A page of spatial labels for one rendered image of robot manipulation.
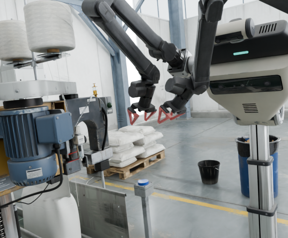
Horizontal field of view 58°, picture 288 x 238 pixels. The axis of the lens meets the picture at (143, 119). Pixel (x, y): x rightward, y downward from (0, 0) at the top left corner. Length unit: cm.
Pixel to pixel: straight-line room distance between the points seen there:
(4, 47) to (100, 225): 125
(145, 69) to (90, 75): 559
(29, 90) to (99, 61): 613
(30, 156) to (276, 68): 93
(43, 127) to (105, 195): 98
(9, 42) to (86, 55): 553
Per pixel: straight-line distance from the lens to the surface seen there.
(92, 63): 678
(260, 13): 917
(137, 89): 111
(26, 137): 89
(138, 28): 107
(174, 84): 102
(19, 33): 122
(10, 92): 87
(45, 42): 97
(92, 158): 130
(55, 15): 99
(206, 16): 78
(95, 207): 187
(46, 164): 91
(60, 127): 85
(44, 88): 89
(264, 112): 129
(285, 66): 112
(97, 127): 131
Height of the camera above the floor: 137
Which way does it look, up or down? 7 degrees down
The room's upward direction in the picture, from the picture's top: 6 degrees counter-clockwise
